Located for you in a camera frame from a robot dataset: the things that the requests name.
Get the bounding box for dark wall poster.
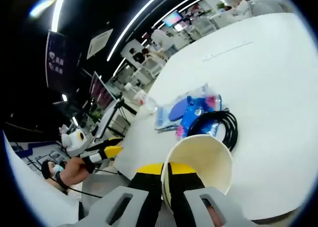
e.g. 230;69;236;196
45;30;67;89

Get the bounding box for long ceiling light strip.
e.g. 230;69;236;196
106;0;171;62

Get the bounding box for white tabletop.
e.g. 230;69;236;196
113;12;316;222

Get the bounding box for blue tissue packet pink flowers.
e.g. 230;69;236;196
175;94;222;140

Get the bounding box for colourful wall screen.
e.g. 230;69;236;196
162;10;182;28

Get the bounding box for white container red label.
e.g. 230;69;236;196
133;89;147;105

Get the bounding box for white flat panel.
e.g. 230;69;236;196
3;132;80;227

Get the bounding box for short ceiling light strip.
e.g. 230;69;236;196
50;0;70;32

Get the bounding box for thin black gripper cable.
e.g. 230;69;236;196
65;185;104;199

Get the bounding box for clear plastic bottle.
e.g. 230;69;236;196
143;96;159;115

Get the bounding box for person's left hand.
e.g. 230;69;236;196
61;158;94;185

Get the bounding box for ceiling air conditioner unit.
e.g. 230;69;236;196
86;29;114;59

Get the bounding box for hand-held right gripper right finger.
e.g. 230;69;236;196
167;161;252;227

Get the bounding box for cream paper cup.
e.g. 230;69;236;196
160;134;234;210

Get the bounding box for black tripod stand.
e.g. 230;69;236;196
108;97;138;136

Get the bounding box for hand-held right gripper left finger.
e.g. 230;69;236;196
77;162;166;227

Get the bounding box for dark monitor on stand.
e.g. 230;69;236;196
88;71;118;111

